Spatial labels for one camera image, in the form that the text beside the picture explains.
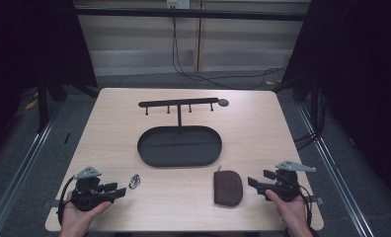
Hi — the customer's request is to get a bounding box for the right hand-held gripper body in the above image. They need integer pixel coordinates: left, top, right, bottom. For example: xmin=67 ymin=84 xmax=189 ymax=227
xmin=264 ymin=160 xmax=317 ymax=202

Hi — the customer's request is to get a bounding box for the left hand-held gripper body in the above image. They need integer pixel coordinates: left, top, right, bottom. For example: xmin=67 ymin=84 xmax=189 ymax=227
xmin=72 ymin=166 xmax=116 ymax=212

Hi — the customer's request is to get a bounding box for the silver key ring with keys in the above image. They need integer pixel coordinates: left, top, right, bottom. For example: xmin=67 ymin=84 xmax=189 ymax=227
xmin=127 ymin=173 xmax=142 ymax=191

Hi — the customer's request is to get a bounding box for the brown zip pouch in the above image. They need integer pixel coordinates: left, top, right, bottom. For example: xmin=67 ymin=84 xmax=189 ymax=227
xmin=212 ymin=165 xmax=244 ymax=208

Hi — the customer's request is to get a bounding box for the black key rack with tray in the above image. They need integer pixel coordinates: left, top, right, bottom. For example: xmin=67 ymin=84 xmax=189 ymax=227
xmin=136 ymin=97 xmax=231 ymax=168

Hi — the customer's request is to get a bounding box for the person's left hand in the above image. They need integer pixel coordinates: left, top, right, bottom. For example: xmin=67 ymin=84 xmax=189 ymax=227
xmin=58 ymin=191 xmax=113 ymax=237

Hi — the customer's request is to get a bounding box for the person's right hand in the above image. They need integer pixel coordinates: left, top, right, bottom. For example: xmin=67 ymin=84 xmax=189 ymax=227
xmin=265 ymin=190 xmax=313 ymax=237

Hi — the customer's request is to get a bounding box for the grey tape strip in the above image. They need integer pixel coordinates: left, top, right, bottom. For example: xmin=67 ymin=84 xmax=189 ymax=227
xmin=40 ymin=198 xmax=61 ymax=209
xmin=304 ymin=196 xmax=325 ymax=206

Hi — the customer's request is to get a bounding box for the black stand leg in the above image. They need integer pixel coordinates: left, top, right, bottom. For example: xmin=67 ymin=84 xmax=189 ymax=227
xmin=36 ymin=84 xmax=50 ymax=134

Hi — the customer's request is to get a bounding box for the yellow floor tape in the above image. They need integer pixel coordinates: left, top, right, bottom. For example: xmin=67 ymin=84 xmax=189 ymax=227
xmin=24 ymin=98 xmax=39 ymax=112

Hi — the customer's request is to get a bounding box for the dark curtain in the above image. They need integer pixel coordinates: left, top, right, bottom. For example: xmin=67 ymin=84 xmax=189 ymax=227
xmin=281 ymin=0 xmax=391 ymax=208
xmin=0 ymin=0 xmax=99 ymax=166

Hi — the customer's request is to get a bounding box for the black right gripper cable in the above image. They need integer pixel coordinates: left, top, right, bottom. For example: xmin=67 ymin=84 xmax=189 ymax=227
xmin=297 ymin=185 xmax=314 ymax=233

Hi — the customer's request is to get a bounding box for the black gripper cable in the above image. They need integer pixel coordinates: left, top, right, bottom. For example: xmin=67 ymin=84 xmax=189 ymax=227
xmin=297 ymin=185 xmax=314 ymax=233
xmin=57 ymin=175 xmax=78 ymax=227

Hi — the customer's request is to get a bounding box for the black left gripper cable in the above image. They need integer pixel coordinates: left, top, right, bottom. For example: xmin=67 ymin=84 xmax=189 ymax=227
xmin=57 ymin=175 xmax=78 ymax=227

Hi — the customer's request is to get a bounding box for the metal floor rail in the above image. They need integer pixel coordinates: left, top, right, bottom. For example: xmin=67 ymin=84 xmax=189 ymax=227
xmin=296 ymin=104 xmax=376 ymax=237
xmin=0 ymin=102 xmax=62 ymax=237

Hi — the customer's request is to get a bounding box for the bundle of black floor cables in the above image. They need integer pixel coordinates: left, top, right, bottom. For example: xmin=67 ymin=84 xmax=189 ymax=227
xmin=293 ymin=130 xmax=320 ymax=152

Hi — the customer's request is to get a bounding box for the long black wall cable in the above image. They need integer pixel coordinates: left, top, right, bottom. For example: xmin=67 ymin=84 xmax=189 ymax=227
xmin=171 ymin=16 xmax=288 ymax=91

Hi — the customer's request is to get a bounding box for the black horizontal frame bar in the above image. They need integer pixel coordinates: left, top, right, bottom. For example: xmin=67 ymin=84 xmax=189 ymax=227
xmin=74 ymin=7 xmax=312 ymax=23

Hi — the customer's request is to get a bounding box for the white wall power outlet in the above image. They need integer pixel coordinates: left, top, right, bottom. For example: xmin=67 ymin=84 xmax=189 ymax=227
xmin=166 ymin=0 xmax=192 ymax=10

